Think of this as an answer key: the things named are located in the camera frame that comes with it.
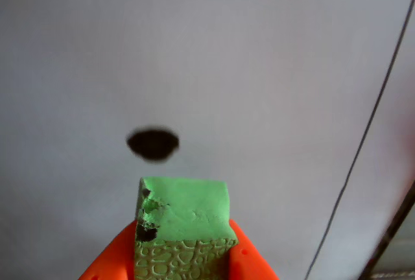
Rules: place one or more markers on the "black dot mark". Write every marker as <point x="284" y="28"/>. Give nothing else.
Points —
<point x="152" y="144"/>

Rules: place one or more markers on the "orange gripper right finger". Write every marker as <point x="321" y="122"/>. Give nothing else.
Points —
<point x="248" y="260"/>

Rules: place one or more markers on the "green textured foam cube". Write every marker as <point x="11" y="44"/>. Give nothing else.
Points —
<point x="184" y="215"/>

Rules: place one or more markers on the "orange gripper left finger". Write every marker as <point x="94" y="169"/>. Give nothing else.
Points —
<point x="115" y="257"/>

